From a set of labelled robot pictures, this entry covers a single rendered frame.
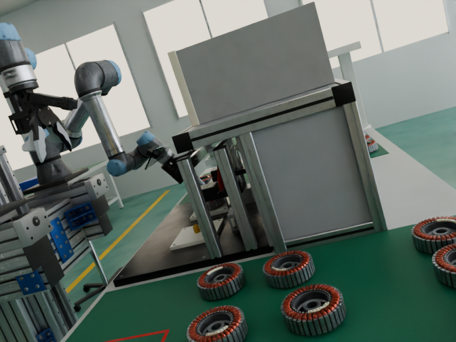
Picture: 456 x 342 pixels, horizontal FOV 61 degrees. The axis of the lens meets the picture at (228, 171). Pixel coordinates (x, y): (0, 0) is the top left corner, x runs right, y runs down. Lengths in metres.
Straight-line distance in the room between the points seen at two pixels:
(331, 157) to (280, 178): 0.13
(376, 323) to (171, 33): 5.68
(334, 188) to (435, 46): 5.27
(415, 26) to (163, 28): 3.50
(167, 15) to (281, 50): 5.19
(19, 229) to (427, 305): 1.18
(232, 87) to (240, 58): 0.08
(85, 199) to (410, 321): 1.48
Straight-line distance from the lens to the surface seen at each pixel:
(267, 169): 0.97
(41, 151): 1.08
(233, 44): 1.05
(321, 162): 0.96
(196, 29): 6.04
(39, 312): 1.92
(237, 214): 1.01
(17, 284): 1.61
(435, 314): 0.74
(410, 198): 1.19
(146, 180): 6.53
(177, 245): 1.23
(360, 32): 5.95
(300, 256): 0.91
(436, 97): 6.20
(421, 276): 0.83
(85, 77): 1.71
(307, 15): 1.04
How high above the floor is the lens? 1.18
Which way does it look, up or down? 11 degrees down
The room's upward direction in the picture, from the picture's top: 18 degrees counter-clockwise
